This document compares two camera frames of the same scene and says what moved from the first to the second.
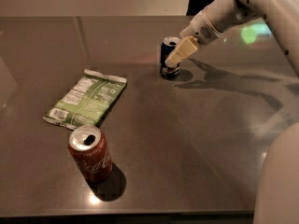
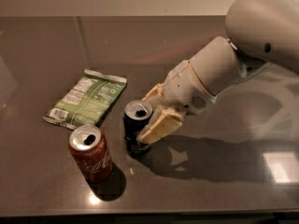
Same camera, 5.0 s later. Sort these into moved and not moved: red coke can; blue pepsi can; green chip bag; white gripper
Moved: blue pepsi can; white gripper
Not moved: red coke can; green chip bag
